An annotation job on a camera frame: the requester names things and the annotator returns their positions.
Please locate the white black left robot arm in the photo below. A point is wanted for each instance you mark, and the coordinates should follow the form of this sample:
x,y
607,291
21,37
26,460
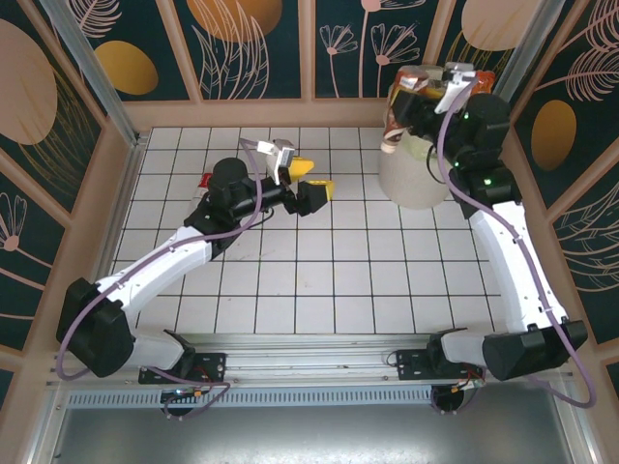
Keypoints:
x,y
159,261

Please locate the aluminium mounting rail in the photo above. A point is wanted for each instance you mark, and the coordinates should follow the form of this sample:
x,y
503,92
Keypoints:
x,y
309,362

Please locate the aluminium side rail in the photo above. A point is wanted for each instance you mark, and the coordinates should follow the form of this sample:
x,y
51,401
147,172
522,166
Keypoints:
x,y
123,193

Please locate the clear bottle red label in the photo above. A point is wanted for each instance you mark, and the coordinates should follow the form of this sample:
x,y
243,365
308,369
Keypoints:
x,y
205,181

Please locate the aluminium frame post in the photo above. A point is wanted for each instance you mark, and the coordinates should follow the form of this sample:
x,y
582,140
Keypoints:
x,y
532,43
97,82

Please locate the grey metal base sheet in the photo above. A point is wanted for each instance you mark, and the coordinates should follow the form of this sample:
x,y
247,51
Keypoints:
x,y
309,435

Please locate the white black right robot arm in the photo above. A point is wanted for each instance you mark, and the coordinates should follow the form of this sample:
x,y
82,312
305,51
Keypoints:
x,y
517,270

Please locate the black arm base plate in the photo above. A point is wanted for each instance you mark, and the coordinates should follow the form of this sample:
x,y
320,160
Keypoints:
x,y
213,365
411,365

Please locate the cream plastic waste bin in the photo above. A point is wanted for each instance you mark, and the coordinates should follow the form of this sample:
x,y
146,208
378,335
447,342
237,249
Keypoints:
x,y
411,179

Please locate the copper brown plastic bottle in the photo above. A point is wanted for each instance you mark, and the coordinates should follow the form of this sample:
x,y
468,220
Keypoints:
x,y
392,128

